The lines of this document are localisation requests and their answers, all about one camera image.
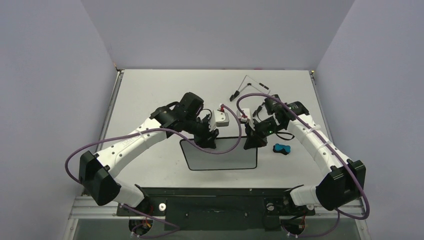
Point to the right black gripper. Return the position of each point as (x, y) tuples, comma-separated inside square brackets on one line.
[(253, 133)]

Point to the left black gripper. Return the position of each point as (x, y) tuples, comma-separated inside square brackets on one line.
[(208, 139)]

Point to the small whiteboard with red writing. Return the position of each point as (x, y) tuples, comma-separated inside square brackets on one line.
[(237, 159)]

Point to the blue whiteboard eraser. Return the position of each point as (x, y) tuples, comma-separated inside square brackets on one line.
[(281, 148)]

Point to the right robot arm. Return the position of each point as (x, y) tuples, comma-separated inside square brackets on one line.
[(343, 179)]

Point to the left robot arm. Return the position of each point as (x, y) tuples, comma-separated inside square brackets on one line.
[(98, 171)]

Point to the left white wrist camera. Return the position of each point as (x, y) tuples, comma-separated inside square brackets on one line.
[(219, 118)]

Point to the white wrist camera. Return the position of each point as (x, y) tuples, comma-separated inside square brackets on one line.
[(245, 117), (219, 118)]

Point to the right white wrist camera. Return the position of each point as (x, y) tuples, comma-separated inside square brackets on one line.
[(245, 117)]

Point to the aluminium rail frame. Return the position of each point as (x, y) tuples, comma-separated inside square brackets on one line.
[(141, 91)]

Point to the wire whiteboard stand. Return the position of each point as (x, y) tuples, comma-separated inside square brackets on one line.
[(249, 82)]

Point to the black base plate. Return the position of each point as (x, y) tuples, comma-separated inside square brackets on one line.
[(218, 209)]

